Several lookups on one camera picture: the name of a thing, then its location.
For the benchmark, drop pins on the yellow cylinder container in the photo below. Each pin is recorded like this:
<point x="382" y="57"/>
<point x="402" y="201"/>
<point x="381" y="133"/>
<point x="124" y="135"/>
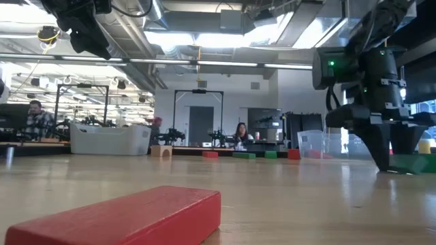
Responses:
<point x="424" y="145"/>

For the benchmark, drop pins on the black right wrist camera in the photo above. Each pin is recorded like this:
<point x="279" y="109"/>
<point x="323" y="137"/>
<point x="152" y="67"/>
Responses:
<point x="347" y="115"/>

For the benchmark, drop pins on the silver air duct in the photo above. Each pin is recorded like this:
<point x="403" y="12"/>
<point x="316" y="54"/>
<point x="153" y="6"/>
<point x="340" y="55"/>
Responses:
<point x="115" y="41"/>

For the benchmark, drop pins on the door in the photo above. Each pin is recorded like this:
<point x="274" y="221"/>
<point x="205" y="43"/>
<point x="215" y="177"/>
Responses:
<point x="201" y="124"/>

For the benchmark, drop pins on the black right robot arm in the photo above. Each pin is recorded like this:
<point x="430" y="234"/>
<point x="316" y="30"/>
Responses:
<point x="381" y="68"/>

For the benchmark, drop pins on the black monitor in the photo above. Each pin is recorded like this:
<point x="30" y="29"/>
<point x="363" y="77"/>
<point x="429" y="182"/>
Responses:
<point x="13" y="115"/>

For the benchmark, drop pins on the grey wall vent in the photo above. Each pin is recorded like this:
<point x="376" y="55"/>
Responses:
<point x="255" y="85"/>
<point x="202" y="84"/>

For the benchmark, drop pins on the long green wooden block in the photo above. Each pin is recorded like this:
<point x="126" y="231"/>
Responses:
<point x="405" y="163"/>

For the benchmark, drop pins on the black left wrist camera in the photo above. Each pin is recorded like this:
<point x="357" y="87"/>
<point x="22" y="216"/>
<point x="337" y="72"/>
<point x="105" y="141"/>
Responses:
<point x="102" y="6"/>

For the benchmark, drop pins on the black metal table frame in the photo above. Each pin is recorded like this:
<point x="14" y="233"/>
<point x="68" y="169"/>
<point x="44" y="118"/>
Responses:
<point x="187" y="153"/>

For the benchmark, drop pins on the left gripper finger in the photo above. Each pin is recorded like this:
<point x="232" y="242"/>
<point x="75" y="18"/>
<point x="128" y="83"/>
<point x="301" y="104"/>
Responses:
<point x="90" y="42"/>

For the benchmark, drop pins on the long red wooden block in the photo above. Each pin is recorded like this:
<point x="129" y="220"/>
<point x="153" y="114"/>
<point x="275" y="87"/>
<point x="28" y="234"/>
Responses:
<point x="119" y="217"/>

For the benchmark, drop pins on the long ceiling light fixture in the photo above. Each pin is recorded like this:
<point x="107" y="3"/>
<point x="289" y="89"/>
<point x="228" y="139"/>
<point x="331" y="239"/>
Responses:
<point x="163" y="61"/>

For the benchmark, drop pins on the black background robot arm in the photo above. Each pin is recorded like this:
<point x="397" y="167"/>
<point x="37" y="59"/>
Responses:
<point x="172" y="135"/>
<point x="219" y="136"/>

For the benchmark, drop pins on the clear plastic bin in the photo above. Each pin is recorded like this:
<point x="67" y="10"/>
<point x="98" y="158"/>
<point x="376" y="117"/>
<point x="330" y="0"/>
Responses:
<point x="310" y="139"/>

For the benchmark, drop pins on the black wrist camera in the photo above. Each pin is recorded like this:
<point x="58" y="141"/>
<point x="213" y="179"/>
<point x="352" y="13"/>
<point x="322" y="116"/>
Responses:
<point x="102" y="6"/>
<point x="347" y="115"/>

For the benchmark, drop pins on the natural wooden arch block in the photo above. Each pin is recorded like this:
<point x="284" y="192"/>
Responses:
<point x="161" y="150"/>

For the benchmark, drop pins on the person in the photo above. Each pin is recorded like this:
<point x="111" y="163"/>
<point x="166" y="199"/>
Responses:
<point x="37" y="119"/>
<point x="242" y="134"/>
<point x="156" y="131"/>

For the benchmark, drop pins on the black gantry frame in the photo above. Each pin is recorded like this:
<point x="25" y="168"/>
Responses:
<point x="81" y="85"/>
<point x="199" y="91"/>

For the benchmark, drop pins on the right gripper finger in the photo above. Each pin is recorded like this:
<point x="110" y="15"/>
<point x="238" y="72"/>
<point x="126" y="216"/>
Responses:
<point x="379" y="146"/>
<point x="403" y="141"/>

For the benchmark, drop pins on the silver metal post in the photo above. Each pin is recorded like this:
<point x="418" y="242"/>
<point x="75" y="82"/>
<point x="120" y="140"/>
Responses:
<point x="9" y="156"/>

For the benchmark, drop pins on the small green wooden block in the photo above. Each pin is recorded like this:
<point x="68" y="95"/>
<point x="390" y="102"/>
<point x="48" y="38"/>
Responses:
<point x="270" y="154"/>

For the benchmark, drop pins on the black cabinet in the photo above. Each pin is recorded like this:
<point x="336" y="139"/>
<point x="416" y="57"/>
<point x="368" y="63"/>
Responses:
<point x="303" y="124"/>

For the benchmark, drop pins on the dark shelf unit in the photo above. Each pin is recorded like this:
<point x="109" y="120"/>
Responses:
<point x="265" y="126"/>

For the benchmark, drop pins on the white drink can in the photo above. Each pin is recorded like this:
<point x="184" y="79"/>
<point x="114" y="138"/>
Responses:
<point x="257" y="135"/>

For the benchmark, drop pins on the white plastic bin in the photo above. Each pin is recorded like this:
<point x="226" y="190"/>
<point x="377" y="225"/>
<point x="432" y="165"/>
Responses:
<point x="109" y="139"/>

